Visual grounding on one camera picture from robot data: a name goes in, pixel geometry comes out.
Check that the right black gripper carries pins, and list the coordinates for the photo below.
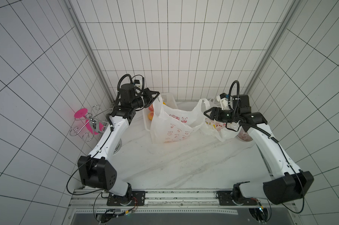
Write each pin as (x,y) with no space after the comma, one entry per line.
(216,113)

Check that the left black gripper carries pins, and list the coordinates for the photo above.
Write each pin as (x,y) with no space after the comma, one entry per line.
(146,97)

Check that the white bag red lettering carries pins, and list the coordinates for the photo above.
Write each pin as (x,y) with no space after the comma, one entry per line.
(172,125)

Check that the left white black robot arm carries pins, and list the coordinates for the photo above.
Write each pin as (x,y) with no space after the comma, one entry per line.
(95,170)

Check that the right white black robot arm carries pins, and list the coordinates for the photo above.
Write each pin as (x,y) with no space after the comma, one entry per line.
(289,182)

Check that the pink peach back left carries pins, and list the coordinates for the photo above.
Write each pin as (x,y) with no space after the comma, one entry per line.
(151,108)

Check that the yellow pink peach front left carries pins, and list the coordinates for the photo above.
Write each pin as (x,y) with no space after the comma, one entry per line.
(150,116)

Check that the white bag cartoon print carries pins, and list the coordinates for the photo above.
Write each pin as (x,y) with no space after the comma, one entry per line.
(219,130)

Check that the pink wine glass lower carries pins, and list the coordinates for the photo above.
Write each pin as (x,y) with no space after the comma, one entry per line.
(94,126)

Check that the pink wine glass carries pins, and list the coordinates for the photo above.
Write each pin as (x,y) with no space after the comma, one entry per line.
(81,113)
(94,126)

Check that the pink wine glass upper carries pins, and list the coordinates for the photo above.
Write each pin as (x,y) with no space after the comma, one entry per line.
(81,113)

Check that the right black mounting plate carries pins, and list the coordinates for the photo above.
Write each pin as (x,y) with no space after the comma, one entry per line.
(227,198)

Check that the black mounting plate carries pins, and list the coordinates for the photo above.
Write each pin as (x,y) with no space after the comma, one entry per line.
(227,198)
(133,198)

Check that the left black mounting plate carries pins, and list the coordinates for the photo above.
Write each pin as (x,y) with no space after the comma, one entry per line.
(133,198)

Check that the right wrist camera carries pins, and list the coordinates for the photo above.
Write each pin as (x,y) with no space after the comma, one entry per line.
(224,101)

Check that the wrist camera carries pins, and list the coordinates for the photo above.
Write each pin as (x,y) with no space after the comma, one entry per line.
(224,101)
(138,81)

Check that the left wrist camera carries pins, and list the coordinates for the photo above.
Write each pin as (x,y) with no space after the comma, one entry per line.
(138,81)

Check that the chrome wire glass rack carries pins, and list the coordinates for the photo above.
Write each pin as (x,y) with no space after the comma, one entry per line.
(92,114)

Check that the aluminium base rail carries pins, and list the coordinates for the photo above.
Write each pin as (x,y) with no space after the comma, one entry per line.
(175,207)

